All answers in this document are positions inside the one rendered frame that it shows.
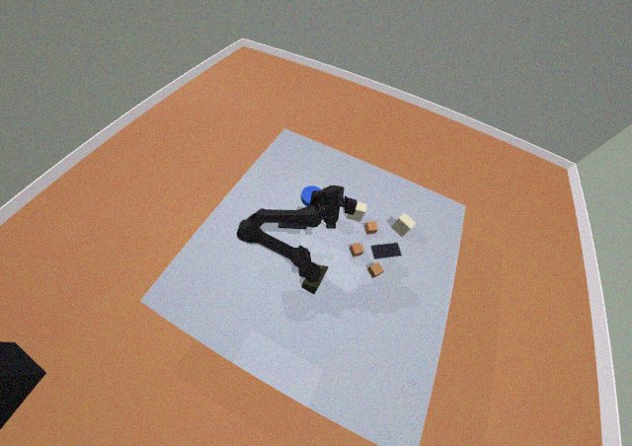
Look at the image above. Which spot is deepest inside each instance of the blue short cylinder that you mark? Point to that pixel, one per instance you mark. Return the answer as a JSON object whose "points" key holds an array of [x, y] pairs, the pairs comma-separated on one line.
{"points": [[306, 195]]}

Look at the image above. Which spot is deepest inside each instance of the beige rectangular block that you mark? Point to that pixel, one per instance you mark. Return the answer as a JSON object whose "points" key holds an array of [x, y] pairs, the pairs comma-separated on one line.
{"points": [[403, 225], [359, 212]]}

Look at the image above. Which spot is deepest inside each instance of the small brown cube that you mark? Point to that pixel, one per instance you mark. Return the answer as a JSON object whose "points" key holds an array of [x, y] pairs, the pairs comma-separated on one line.
{"points": [[371, 227], [375, 269], [357, 250]]}

